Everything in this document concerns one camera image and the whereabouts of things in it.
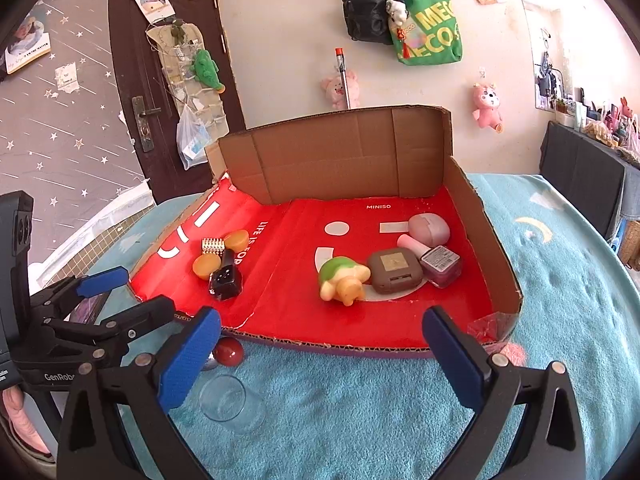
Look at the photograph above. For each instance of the person's left hand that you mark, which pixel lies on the person's left hand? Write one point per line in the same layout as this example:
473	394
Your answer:
14	403

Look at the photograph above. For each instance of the door handle plate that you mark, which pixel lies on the door handle plate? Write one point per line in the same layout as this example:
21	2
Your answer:
142	114

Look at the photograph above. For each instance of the brown square compact case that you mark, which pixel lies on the brown square compact case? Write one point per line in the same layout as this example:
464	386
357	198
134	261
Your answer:
394	270

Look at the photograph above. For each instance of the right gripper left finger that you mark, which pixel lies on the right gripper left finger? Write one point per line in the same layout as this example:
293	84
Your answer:
93	441

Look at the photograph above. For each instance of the photo card on door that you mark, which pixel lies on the photo card on door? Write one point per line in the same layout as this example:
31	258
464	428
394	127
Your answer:
156	11

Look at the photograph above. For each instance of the hanging fabric organizer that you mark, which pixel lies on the hanging fabric organizer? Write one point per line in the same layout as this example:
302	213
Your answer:
176	45

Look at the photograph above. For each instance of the black square perfume bottle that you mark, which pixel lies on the black square perfume bottle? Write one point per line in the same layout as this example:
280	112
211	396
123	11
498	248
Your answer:
226	283

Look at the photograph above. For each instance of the black smartphone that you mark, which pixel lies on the black smartphone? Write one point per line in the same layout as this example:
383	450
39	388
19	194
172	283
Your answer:
88	309

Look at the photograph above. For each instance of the side table dark cloth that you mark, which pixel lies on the side table dark cloth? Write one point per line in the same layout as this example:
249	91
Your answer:
592	177

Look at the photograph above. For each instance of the green tote bag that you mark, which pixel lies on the green tote bag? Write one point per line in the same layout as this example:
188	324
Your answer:
429	35

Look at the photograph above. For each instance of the white plastic bag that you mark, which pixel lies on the white plastic bag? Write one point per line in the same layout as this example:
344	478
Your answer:
192	139

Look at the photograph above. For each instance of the pink pig plush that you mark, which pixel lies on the pink pig plush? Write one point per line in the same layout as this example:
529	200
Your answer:
340	98

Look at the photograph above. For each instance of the silver pole orange cap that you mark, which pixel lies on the silver pole orange cap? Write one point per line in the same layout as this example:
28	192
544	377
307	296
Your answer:
342	70

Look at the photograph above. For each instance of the studded gold metal cylinder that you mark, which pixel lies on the studded gold metal cylinder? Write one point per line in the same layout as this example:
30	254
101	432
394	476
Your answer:
212	245

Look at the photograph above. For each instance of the cardboard box red lining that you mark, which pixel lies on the cardboard box red lining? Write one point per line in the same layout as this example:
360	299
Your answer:
341	184

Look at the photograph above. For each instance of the clear plastic round cup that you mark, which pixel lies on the clear plastic round cup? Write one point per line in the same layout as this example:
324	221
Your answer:
226	400

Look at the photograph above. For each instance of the pink bear plush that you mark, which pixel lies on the pink bear plush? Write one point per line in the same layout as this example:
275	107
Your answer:
487	107

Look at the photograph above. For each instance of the dark brown door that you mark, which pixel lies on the dark brown door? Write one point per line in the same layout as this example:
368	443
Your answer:
149	107

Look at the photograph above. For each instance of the green plush toy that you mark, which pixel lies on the green plush toy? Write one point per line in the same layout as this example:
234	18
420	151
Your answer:
206	71

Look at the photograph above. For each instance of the black backpack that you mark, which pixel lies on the black backpack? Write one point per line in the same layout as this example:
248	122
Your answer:
367	21

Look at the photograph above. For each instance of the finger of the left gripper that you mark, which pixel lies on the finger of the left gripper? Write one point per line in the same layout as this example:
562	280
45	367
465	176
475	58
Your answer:
59	299
113	332

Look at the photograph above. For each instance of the green yellow toy figure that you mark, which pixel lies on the green yellow toy figure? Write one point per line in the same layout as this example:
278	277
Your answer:
342	279

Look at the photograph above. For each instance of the pink nail polish bottle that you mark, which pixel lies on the pink nail polish bottle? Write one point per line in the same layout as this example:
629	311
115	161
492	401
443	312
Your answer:
440	265

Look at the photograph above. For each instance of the dark red ball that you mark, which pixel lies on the dark red ball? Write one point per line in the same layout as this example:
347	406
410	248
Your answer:
228	352

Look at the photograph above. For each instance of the pink earbuds case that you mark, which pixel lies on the pink earbuds case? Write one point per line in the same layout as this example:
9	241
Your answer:
429	229

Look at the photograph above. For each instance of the book on left wall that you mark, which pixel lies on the book on left wall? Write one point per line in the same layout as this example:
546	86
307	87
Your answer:
29	42

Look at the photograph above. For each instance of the white dog plush charm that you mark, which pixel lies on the white dog plush charm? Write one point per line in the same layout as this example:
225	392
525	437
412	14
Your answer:
397	11

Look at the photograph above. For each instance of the orange round soap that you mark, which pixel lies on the orange round soap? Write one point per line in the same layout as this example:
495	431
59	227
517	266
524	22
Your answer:
205	265
237	241

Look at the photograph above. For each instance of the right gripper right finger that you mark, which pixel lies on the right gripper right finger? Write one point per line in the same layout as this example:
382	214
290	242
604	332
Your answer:
548	444

